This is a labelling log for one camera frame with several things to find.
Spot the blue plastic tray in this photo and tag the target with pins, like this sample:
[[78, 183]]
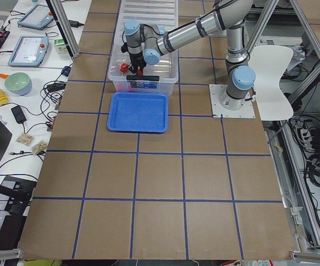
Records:
[[138, 112]]

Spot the red block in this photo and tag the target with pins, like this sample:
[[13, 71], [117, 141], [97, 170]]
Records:
[[124, 68]]

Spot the black power adapter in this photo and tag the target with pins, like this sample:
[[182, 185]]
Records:
[[18, 114]]

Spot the white chair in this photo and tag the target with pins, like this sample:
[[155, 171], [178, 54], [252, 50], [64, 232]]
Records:
[[269, 63]]

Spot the black box latch handle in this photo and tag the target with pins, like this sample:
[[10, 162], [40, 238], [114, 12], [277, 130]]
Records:
[[153, 78]]

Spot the lower teach pendant tablet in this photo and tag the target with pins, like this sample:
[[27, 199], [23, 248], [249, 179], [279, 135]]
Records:
[[29, 51]]

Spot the aluminium frame post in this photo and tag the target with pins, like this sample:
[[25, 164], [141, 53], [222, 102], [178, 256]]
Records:
[[60, 17]]

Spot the teach pendant tablet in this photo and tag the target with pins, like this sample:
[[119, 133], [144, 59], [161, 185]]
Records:
[[29, 51], [39, 17]]

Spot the green white carton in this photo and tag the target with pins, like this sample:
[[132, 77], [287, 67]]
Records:
[[60, 46]]

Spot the green bowl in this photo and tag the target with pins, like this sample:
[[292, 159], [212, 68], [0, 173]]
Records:
[[19, 83]]

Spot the upper teach pendant tablet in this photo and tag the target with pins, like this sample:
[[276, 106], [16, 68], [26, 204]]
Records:
[[39, 17]]

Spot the clear plastic box lid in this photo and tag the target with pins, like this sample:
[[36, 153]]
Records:
[[163, 12]]

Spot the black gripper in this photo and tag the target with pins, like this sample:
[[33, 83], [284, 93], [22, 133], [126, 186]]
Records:
[[137, 60]]

